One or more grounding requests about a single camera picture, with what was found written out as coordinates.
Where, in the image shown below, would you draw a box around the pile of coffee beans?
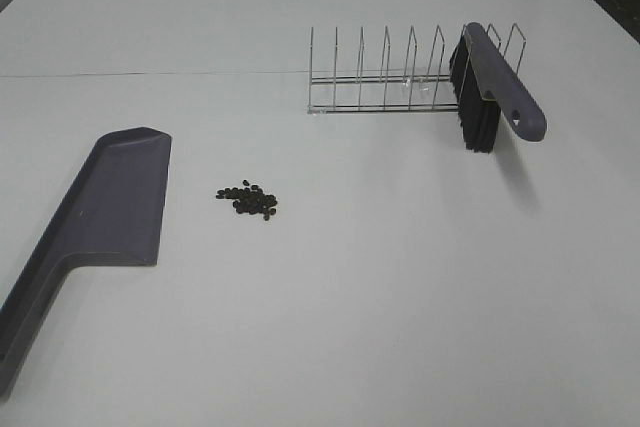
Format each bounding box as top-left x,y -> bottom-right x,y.
214,179 -> 278,221

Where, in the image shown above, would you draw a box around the metal wire rack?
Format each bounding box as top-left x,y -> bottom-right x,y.
305,21 -> 526,116

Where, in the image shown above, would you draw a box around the grey plastic dustpan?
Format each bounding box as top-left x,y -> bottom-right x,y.
1,127 -> 172,400

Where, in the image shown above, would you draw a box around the grey brush black bristles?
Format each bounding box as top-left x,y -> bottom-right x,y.
449,22 -> 547,153

